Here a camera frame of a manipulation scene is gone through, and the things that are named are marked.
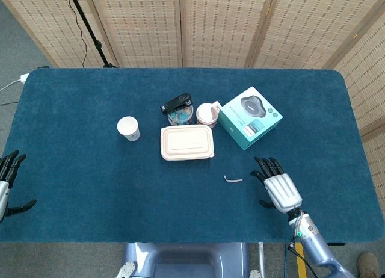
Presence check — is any metal table leg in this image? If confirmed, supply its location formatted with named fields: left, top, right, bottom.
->
left=257, top=242, right=265, bottom=278

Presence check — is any teal speaker product box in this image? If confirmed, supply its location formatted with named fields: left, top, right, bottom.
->
left=217, top=85, right=284, bottom=151

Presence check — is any black stapler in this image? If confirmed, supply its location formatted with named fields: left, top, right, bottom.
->
left=159, top=93, right=193, bottom=116

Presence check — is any blue table mat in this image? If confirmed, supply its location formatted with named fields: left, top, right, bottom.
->
left=0, top=67, right=385, bottom=245

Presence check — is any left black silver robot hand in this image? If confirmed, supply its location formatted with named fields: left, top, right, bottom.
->
left=0, top=150, right=37, bottom=223

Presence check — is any woven bamboo folding screen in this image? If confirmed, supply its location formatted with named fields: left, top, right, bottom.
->
left=0, top=0, right=385, bottom=212

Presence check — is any yellow floor tape strip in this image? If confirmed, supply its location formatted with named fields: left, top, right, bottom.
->
left=295, top=242, right=308, bottom=278

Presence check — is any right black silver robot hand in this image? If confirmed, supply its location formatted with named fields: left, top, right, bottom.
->
left=250, top=156, right=303, bottom=214

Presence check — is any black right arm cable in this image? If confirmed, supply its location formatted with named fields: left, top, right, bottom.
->
left=287, top=235, right=315, bottom=278

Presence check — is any white power cable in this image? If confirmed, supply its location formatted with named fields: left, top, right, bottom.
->
left=0, top=79, right=22, bottom=92

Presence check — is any blue-grey robot torso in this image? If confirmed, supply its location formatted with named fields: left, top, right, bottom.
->
left=115, top=242, right=262, bottom=278

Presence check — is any white paper cup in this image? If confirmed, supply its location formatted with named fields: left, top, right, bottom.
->
left=117, top=116, right=141, bottom=142

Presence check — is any thin black hanging cable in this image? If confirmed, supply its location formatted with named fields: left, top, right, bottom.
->
left=61, top=0, right=88, bottom=69

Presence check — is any clear jar with brown snacks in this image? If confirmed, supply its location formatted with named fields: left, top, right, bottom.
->
left=196, top=102, right=220, bottom=129

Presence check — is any tan shoe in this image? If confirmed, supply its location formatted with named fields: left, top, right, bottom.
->
left=357, top=251, right=380, bottom=278

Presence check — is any black tripod stand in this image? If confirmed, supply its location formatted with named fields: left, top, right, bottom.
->
left=66, top=0, right=120, bottom=69

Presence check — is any beige lidded food container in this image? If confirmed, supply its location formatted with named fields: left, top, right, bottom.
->
left=159, top=124, right=215, bottom=162

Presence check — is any clear jar with colourful clips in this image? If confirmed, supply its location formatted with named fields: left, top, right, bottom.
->
left=167, top=103, right=196, bottom=127

